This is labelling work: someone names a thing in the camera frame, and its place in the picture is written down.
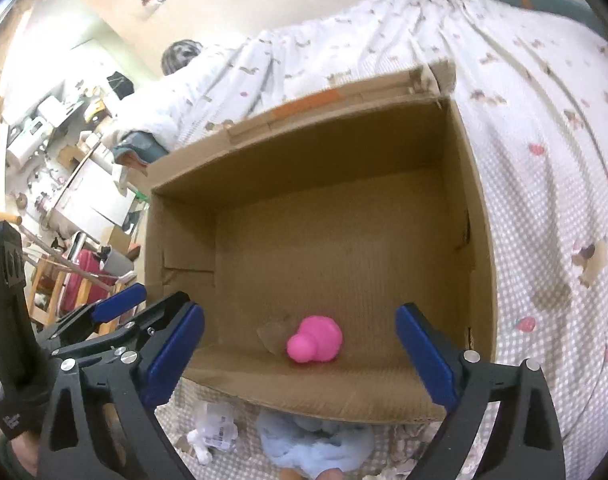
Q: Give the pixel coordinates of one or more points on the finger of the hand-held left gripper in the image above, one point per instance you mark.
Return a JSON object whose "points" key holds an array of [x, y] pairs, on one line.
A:
{"points": [[119, 302], [149, 316]]}

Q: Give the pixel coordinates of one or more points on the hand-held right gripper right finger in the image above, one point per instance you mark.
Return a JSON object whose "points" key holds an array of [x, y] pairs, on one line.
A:
{"points": [[426, 355]]}

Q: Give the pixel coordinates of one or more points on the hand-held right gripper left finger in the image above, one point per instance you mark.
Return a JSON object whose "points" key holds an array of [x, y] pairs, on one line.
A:
{"points": [[176, 352]]}

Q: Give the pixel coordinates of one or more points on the white cloth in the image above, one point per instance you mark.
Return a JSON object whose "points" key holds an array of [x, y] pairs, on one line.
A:
{"points": [[211, 430]]}

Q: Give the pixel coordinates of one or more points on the light blue plush towel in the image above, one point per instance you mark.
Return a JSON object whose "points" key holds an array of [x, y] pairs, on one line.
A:
{"points": [[314, 447]]}

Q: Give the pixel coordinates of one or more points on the brown cardboard box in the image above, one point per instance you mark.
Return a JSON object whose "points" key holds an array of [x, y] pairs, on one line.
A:
{"points": [[334, 235]]}

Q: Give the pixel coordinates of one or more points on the person's left hand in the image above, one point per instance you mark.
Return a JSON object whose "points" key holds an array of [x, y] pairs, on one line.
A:
{"points": [[28, 455]]}

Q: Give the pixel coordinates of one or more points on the grey trash bin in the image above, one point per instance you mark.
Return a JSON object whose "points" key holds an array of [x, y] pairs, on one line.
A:
{"points": [[118, 260]]}

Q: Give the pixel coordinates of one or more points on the pink suitcase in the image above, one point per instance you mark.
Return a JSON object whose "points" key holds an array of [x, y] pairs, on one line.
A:
{"points": [[86, 275]]}

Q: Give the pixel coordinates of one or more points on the wooden rack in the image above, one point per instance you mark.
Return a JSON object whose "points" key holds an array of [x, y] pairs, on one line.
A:
{"points": [[44, 270]]}

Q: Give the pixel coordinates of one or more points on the white base cabinet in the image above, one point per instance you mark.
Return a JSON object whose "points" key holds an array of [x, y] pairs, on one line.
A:
{"points": [[94, 195]]}

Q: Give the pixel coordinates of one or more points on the pink rubber duck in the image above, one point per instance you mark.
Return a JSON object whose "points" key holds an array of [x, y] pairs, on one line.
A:
{"points": [[316, 340]]}

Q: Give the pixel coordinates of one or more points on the plain brown carton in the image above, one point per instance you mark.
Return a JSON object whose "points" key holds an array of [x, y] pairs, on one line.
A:
{"points": [[136, 180]]}

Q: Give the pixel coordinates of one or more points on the white water heater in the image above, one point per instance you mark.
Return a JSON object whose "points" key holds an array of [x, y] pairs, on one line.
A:
{"points": [[24, 147]]}

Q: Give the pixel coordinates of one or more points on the black hanging garment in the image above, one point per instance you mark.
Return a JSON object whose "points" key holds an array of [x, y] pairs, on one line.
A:
{"points": [[120, 85]]}

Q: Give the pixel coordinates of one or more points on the white quilted duvet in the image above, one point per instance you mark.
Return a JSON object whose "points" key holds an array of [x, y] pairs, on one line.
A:
{"points": [[204, 85]]}

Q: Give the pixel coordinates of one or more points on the grey striped plush toy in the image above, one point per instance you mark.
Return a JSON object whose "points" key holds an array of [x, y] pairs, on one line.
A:
{"points": [[180, 55]]}

